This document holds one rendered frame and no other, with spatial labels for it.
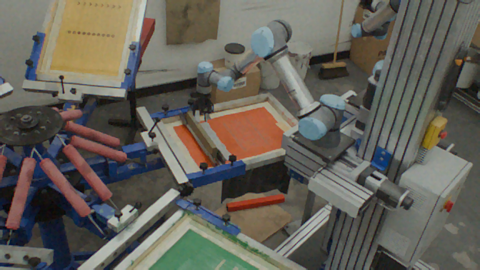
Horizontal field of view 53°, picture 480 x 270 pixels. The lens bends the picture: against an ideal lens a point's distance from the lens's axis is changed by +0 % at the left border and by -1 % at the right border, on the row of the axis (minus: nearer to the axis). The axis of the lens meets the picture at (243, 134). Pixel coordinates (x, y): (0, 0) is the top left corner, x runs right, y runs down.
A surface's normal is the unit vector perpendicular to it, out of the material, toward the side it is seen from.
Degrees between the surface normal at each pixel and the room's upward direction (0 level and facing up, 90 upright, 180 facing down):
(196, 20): 90
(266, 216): 0
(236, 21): 90
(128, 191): 0
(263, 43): 84
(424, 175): 0
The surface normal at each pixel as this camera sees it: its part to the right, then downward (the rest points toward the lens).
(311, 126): -0.51, 0.56
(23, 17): 0.45, 0.56
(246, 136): 0.08, -0.80
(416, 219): -0.67, 0.40
